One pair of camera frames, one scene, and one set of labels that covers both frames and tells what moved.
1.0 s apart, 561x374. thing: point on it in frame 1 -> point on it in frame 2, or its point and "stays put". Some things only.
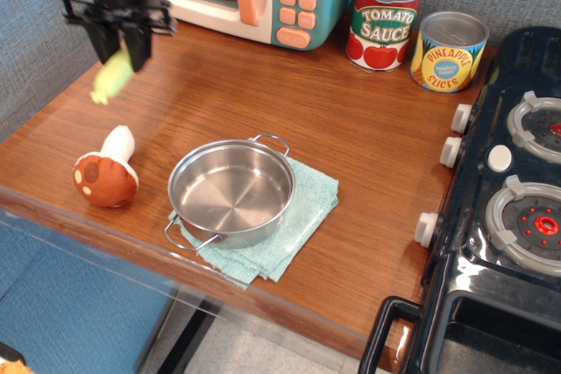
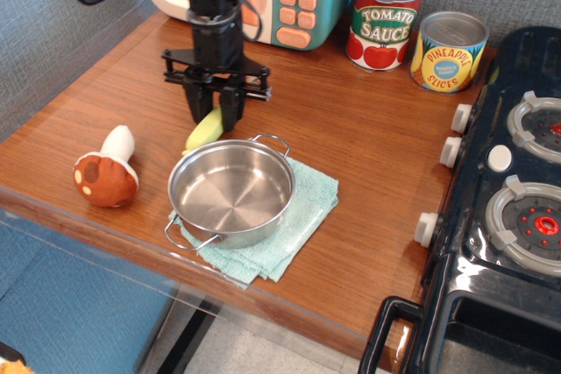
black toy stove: x=490 y=300 stays put
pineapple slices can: x=448 y=52 stays put
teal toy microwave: x=301 y=2 stays put
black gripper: x=118 y=3 -> x=216 y=72
